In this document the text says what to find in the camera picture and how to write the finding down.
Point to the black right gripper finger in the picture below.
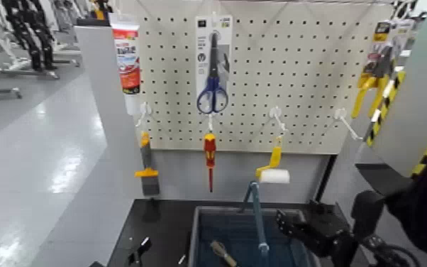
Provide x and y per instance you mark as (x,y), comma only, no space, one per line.
(291,235)
(287,220)

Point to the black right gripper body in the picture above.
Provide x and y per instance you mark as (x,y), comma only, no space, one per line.
(325,231)

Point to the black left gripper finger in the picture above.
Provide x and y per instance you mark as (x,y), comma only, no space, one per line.
(141,249)
(182,259)

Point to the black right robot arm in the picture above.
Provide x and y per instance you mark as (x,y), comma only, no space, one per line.
(422,208)

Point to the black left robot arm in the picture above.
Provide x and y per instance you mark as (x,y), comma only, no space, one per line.
(96,264)

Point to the grey blue plastic crate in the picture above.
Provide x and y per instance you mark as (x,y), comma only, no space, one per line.
(236,231)

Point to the red yellow screwdriver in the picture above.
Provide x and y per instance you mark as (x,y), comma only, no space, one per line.
(209,149)

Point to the grey partition panel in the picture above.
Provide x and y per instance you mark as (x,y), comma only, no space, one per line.
(101,93)

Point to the white perforated pegboard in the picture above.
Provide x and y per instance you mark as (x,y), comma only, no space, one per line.
(258,56)

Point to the grey panel with hazard edge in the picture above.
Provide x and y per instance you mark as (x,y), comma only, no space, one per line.
(422,74)

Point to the white red sealant tube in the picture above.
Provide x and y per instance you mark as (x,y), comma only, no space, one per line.
(127,56)

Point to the black humanoid robot on stand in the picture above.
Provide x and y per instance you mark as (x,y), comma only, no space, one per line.
(31,30)

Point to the white robot stand frame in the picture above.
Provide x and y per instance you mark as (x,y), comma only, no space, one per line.
(1,44)

